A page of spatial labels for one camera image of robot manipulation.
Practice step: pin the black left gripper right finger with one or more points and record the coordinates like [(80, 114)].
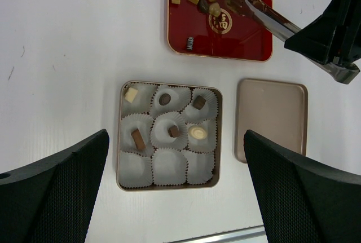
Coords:
[(300, 199)]

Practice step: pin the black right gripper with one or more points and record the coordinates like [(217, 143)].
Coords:
[(336, 36)]

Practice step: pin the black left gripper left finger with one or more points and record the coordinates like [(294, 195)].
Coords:
[(52, 199)]

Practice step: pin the gold tin lid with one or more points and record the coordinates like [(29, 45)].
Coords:
[(274, 109)]

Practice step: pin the metal serving tongs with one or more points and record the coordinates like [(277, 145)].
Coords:
[(283, 29)]

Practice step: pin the brown bar chocolate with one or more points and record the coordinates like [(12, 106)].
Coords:
[(138, 140)]

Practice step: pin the white oval chocolate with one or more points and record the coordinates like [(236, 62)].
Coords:
[(197, 132)]

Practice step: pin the dark square chocolate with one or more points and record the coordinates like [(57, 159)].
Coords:
[(199, 102)]

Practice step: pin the white square chocolate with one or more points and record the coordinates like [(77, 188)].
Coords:
[(130, 94)]

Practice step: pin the gold tin box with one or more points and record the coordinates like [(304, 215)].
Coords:
[(169, 136)]

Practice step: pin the dark brown cube chocolate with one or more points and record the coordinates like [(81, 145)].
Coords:
[(173, 131)]

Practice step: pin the round dark chocolate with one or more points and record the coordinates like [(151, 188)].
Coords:
[(164, 99)]

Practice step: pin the red chocolate tray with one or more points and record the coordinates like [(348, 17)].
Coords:
[(227, 36)]

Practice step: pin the striped dark chocolate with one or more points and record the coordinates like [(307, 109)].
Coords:
[(189, 45)]

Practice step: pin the aluminium mounting rail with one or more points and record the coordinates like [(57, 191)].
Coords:
[(252, 234)]

